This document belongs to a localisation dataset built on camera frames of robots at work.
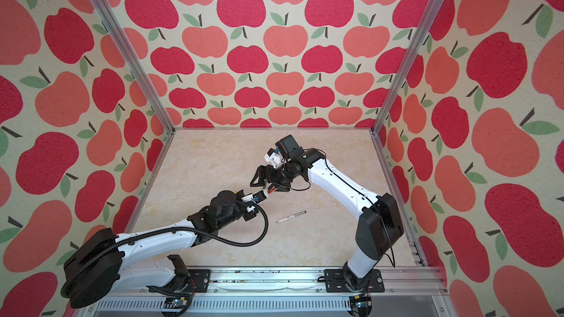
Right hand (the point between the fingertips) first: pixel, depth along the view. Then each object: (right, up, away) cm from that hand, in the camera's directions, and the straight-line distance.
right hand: (260, 191), depth 76 cm
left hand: (+1, -3, +3) cm, 4 cm away
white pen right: (+12, -13, +12) cm, 22 cm away
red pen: (+4, +1, -2) cm, 5 cm away
